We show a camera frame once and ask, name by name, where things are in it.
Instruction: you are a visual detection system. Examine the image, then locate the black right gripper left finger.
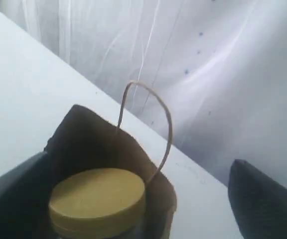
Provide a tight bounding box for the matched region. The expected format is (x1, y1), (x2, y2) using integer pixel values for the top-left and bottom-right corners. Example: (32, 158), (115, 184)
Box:
(0, 152), (56, 239)

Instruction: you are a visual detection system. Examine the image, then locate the white backdrop curtain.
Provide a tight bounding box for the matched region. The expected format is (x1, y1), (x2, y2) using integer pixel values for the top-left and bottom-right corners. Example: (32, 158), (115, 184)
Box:
(0, 0), (287, 186)

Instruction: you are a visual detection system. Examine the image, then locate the clear jar with yellow lid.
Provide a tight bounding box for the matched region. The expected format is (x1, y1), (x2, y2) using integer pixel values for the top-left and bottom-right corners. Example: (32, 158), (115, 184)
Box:
(48, 168), (146, 239)

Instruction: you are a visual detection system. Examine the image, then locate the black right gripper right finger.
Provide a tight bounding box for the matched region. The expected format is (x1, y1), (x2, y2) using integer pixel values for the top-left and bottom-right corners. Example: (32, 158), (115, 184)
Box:
(228, 159), (287, 239)

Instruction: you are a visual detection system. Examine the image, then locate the brown paper bag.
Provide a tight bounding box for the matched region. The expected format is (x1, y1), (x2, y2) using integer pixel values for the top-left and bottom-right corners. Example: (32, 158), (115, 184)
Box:
(43, 80), (178, 239)

